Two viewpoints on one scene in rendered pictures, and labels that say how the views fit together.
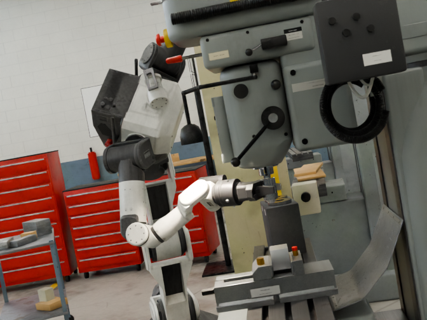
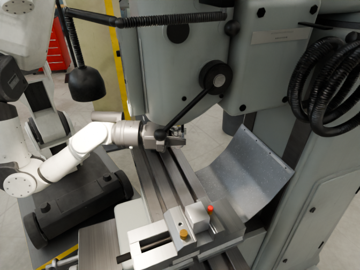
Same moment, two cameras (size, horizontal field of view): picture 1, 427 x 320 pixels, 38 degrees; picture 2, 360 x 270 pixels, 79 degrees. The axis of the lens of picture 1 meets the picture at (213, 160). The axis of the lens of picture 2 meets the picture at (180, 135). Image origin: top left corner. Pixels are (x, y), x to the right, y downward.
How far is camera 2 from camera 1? 149 cm
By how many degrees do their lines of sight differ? 40
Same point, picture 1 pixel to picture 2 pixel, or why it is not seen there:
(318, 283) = (231, 238)
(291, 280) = (211, 244)
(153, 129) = (16, 44)
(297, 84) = (259, 33)
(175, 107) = (45, 11)
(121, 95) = not seen: outside the picture
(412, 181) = (322, 148)
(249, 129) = (179, 89)
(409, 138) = not seen: hidden behind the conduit
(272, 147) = (201, 110)
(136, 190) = (8, 132)
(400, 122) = not seen: hidden behind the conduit
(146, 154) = (13, 82)
